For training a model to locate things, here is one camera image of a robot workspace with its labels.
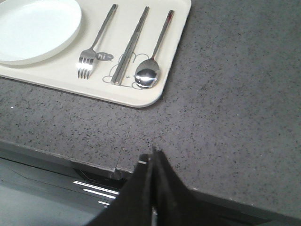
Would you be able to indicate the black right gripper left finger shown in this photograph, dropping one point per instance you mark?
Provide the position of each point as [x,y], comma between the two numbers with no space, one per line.
[133,206]

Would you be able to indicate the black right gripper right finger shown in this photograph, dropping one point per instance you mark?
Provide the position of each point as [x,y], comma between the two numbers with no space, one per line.
[175,203]

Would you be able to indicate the silver metal spoon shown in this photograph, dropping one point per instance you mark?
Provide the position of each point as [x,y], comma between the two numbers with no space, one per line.
[148,71]

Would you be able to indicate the silver metal chopstick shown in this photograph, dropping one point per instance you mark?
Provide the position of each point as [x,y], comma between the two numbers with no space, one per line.
[131,54]
[128,47]

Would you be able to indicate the silver metal fork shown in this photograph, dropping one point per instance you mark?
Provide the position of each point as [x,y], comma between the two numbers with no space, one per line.
[87,57]

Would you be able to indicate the white round plate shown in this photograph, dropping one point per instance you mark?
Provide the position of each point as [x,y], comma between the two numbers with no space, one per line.
[34,30]

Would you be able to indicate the cream bunny print tray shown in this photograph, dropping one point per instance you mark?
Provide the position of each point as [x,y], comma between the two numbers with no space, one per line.
[128,39]

